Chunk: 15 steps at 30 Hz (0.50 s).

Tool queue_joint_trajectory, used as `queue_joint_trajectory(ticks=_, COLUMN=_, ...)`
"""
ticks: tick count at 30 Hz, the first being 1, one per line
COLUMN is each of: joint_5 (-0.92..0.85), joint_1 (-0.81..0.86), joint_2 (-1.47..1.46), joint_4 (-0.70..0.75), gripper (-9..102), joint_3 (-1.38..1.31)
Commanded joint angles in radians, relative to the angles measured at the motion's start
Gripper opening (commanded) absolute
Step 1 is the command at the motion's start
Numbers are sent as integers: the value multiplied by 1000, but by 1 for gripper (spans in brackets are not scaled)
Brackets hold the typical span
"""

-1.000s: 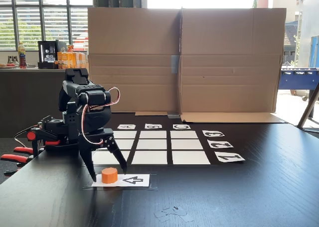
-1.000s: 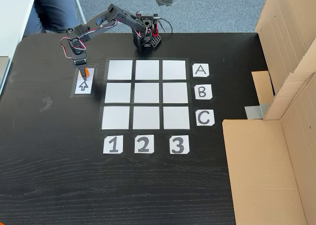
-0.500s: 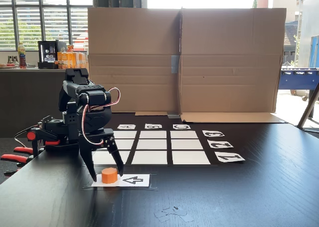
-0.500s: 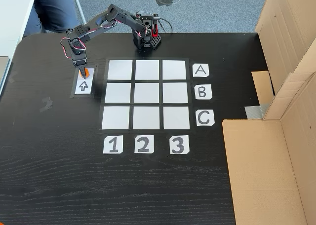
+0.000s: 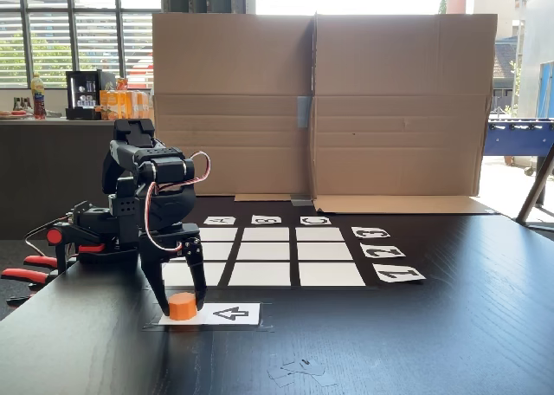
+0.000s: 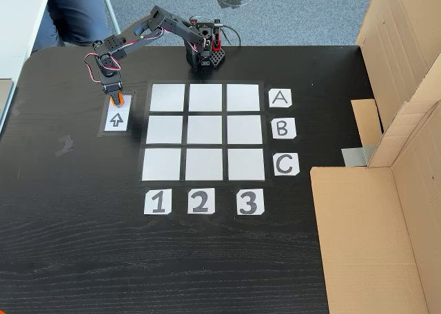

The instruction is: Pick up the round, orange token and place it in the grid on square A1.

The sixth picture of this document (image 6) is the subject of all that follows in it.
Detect paper sheet number 2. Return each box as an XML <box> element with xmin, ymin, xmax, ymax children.
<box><xmin>187</xmin><ymin>187</ymin><xmax>216</xmax><ymax>214</ymax></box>

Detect paper sheet letter A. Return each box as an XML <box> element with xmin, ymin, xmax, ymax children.
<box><xmin>268</xmin><ymin>89</ymin><xmax>293</xmax><ymax>108</ymax></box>

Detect paper sheet letter C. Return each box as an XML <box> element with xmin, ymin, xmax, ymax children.
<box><xmin>274</xmin><ymin>153</ymin><xmax>300</xmax><ymax>176</ymax></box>

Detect white nine-square grid sheet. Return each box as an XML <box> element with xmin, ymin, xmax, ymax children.
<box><xmin>139</xmin><ymin>81</ymin><xmax>271</xmax><ymax>183</ymax></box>

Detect white desk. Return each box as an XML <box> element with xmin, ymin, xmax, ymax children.
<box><xmin>0</xmin><ymin>0</ymin><xmax>53</xmax><ymax>136</ymax></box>

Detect grey duct tape strip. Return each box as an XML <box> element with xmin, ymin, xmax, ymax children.
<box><xmin>341</xmin><ymin>144</ymin><xmax>377</xmax><ymax>167</ymax></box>

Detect red black table clamp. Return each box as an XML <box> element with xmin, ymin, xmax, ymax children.
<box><xmin>212</xmin><ymin>17</ymin><xmax>225</xmax><ymax>52</ymax></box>

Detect paper sheet number 3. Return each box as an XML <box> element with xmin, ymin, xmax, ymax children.
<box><xmin>236</xmin><ymin>189</ymin><xmax>265</xmax><ymax>216</ymax></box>

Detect person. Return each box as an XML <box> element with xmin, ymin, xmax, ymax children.
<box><xmin>31</xmin><ymin>0</ymin><xmax>114</xmax><ymax>53</ymax></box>

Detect crumpled clear tape scrap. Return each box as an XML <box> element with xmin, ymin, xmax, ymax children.
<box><xmin>54</xmin><ymin>134</ymin><xmax>75</xmax><ymax>156</ymax></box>

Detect paper sheet number 1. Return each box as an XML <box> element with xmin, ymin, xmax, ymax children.
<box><xmin>143</xmin><ymin>189</ymin><xmax>172</xmax><ymax>215</ymax></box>

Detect paper sheet letter B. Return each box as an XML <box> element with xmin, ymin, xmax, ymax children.
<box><xmin>271</xmin><ymin>117</ymin><xmax>297</xmax><ymax>139</ymax></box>

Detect large brown cardboard panel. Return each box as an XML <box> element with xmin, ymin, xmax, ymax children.
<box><xmin>309</xmin><ymin>100</ymin><xmax>441</xmax><ymax>314</ymax></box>

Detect thin black cable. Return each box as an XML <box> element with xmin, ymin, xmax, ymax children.
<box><xmin>220</xmin><ymin>23</ymin><xmax>242</xmax><ymax>48</ymax></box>

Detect white arrow paper sheet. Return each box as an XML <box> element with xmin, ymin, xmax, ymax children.
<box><xmin>103</xmin><ymin>94</ymin><xmax>133</xmax><ymax>133</ymax></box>

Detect white desk leg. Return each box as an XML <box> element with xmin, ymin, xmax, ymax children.
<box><xmin>98</xmin><ymin>0</ymin><xmax>122</xmax><ymax>36</ymax></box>

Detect brown cardboard panel with flap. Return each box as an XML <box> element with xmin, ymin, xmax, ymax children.
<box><xmin>350</xmin><ymin>0</ymin><xmax>441</xmax><ymax>167</ymax></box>

